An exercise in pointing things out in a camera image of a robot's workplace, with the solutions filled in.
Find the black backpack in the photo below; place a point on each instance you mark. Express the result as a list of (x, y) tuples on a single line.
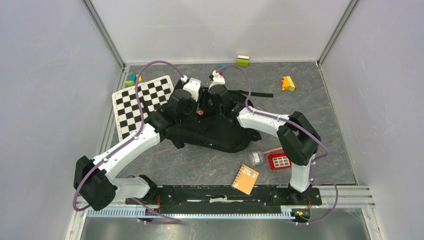
[(215, 129)]

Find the clear plastic box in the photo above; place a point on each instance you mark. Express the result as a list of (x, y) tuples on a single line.
[(256, 158)]

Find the orange spiral notepad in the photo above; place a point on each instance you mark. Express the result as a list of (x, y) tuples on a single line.
[(245, 179)]

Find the pink pencil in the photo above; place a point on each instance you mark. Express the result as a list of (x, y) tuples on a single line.
[(272, 150)]

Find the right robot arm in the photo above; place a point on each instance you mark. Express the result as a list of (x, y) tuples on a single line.
[(298, 138)]

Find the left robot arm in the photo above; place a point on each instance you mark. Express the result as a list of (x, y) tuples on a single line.
[(95, 181)]

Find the black white chessboard mat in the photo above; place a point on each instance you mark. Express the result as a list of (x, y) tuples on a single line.
[(130, 106)]

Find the green white lego brick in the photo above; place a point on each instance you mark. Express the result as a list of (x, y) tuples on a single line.
[(242, 60)]

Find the red calculator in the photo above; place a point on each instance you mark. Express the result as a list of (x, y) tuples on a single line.
[(278, 161)]

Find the yellow wooden block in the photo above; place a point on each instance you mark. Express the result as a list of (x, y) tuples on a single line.
[(139, 78)]

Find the orange green sticky notes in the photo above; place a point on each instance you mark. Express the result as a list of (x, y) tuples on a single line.
[(288, 84)]

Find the teal wooden block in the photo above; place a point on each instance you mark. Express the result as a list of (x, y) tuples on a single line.
[(133, 77)]

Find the green half-round block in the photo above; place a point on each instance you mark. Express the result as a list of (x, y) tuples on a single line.
[(129, 83)]

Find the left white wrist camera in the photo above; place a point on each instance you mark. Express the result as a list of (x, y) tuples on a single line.
[(192, 85)]

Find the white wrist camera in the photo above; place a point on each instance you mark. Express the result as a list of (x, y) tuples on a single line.
[(216, 79), (192, 85)]

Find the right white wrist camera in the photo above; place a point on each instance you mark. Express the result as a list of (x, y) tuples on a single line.
[(216, 79)]

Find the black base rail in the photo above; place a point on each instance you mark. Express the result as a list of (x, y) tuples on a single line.
[(226, 202)]

